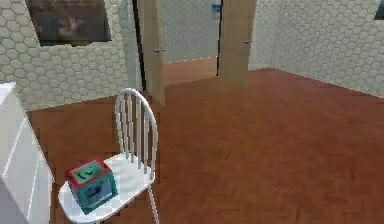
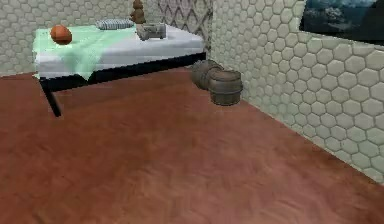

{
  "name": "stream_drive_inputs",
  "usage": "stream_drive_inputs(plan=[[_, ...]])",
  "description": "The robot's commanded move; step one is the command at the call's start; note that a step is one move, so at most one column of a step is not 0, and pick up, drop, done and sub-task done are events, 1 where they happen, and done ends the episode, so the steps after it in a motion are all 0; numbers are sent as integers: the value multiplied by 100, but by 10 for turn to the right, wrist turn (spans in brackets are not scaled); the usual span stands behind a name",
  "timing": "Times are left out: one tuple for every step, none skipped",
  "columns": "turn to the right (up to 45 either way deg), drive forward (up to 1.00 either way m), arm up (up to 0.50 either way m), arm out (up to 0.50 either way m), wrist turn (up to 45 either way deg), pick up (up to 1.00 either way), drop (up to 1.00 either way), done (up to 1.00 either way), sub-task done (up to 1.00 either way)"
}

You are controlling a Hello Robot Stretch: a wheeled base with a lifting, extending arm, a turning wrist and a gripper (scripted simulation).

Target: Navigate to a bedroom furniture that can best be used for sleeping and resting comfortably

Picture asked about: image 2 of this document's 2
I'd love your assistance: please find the white bed with black frame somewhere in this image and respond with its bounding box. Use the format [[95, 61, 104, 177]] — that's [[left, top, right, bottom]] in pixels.
[[32, 23, 207, 118]]

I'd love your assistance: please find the pale green blanket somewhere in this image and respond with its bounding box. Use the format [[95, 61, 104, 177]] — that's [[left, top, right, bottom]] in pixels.
[[32, 25, 138, 82]]

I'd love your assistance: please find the brown teddy bear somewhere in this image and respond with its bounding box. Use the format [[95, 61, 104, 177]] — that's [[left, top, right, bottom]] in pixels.
[[129, 0, 147, 25]]

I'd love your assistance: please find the grey striped pillow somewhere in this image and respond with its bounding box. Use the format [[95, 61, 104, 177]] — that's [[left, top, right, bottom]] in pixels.
[[95, 18, 135, 31]]

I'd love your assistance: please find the dark framed wall picture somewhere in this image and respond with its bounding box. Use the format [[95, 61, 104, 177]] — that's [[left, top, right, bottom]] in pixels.
[[298, 0, 384, 47]]

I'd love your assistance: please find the grey box-shaped object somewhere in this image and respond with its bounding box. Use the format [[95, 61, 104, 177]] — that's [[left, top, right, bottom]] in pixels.
[[136, 22, 167, 42]]

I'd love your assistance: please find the orange ball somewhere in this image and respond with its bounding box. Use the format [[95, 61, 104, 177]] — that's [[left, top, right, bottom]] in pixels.
[[50, 24, 73, 46]]

